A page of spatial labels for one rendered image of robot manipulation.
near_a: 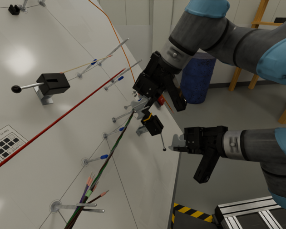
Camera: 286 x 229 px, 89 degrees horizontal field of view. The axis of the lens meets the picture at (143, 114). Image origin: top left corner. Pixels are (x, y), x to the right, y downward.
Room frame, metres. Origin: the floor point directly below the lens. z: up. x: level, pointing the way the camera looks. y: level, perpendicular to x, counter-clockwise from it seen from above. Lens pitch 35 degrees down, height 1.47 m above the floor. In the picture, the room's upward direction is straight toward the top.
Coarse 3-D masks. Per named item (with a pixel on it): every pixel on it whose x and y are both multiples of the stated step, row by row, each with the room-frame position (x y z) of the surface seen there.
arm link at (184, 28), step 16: (192, 0) 0.36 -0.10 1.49; (208, 0) 0.34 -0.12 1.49; (224, 0) 0.33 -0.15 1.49; (192, 16) 0.34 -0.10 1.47; (208, 16) 0.33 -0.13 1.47; (224, 16) 0.35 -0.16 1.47; (176, 32) 0.36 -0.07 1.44; (192, 32) 0.34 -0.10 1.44; (208, 32) 0.34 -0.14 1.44; (192, 48) 0.35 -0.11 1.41
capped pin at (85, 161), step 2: (106, 154) 0.20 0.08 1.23; (102, 156) 0.20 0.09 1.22; (104, 156) 0.20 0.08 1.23; (106, 156) 0.20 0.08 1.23; (96, 158) 0.21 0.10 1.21; (98, 158) 0.20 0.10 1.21; (100, 158) 0.20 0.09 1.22; (102, 158) 0.20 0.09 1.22; (104, 158) 0.20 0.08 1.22; (84, 160) 0.22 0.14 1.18; (86, 160) 0.22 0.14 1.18; (88, 160) 0.22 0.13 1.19; (90, 160) 0.21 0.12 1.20; (92, 160) 0.21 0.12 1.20; (94, 160) 0.21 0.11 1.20; (84, 162) 0.22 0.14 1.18; (86, 162) 0.22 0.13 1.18; (88, 162) 0.21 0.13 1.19; (84, 164) 0.21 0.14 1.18; (86, 164) 0.22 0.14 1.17
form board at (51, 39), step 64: (0, 0) 0.41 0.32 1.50; (64, 0) 0.61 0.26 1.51; (0, 64) 0.29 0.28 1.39; (64, 64) 0.41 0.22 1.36; (128, 64) 0.68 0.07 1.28; (0, 128) 0.19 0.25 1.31; (64, 128) 0.26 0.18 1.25; (128, 128) 0.39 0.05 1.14; (0, 192) 0.12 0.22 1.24; (64, 192) 0.15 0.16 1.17; (128, 192) 0.21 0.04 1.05
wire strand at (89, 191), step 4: (132, 112) 0.33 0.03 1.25; (132, 116) 0.32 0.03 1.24; (128, 120) 0.30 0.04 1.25; (124, 128) 0.27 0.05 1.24; (120, 136) 0.25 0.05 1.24; (116, 144) 0.22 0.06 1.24; (112, 148) 0.21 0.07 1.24; (112, 152) 0.20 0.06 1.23; (108, 156) 0.19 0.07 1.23; (108, 160) 0.19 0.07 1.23; (104, 164) 0.17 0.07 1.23; (104, 168) 0.17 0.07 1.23; (100, 172) 0.16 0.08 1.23; (96, 180) 0.14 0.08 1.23; (92, 184) 0.14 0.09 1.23; (92, 188) 0.13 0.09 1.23; (88, 192) 0.12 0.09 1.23; (84, 196) 0.12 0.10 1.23; (88, 196) 0.12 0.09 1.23; (84, 200) 0.11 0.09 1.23
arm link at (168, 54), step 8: (168, 40) 0.37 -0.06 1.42; (168, 48) 0.36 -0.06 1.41; (176, 48) 0.35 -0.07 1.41; (168, 56) 0.36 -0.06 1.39; (176, 56) 0.35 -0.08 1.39; (184, 56) 0.35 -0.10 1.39; (192, 56) 0.36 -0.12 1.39; (168, 64) 0.36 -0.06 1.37; (176, 64) 0.35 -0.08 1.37; (184, 64) 0.36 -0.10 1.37
